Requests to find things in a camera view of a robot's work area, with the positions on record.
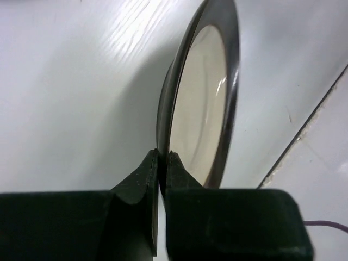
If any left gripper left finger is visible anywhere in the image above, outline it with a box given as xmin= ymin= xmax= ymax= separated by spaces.
xmin=1 ymin=150 xmax=158 ymax=260

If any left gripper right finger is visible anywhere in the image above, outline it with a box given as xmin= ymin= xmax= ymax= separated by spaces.
xmin=164 ymin=153 xmax=314 ymax=260

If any dark rim beige plate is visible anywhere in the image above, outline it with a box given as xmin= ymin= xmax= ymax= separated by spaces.
xmin=156 ymin=1 xmax=240 ymax=193

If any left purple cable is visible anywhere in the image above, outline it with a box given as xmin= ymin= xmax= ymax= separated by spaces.
xmin=303 ymin=220 xmax=348 ymax=233

